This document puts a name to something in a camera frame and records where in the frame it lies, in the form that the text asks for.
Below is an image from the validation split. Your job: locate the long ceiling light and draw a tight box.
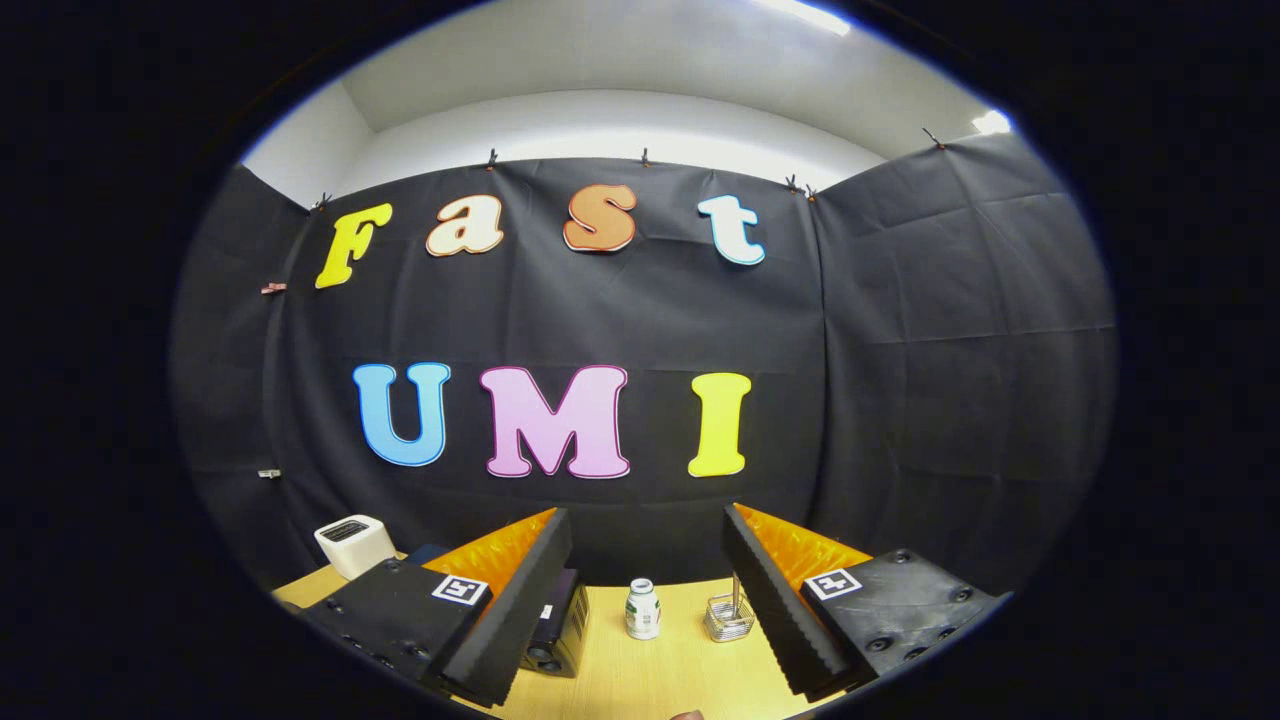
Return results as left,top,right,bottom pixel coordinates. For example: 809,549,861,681
755,0,851,36

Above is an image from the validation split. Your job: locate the metal wire utensil holder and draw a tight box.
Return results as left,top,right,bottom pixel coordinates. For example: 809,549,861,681
704,594,756,643

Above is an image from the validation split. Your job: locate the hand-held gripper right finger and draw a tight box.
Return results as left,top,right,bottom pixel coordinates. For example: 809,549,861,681
721,503,1001,701

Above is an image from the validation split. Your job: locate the white bottle with green label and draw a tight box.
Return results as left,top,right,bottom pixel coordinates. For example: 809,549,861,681
625,578,662,641

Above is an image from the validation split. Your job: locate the small white toaster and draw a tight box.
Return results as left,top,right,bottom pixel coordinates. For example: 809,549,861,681
314,515,397,581

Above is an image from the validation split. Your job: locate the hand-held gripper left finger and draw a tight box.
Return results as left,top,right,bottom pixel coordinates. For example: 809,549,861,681
300,507,574,708

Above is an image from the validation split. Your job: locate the black toaster oven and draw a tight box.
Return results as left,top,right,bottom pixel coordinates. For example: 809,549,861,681
405,543,591,679

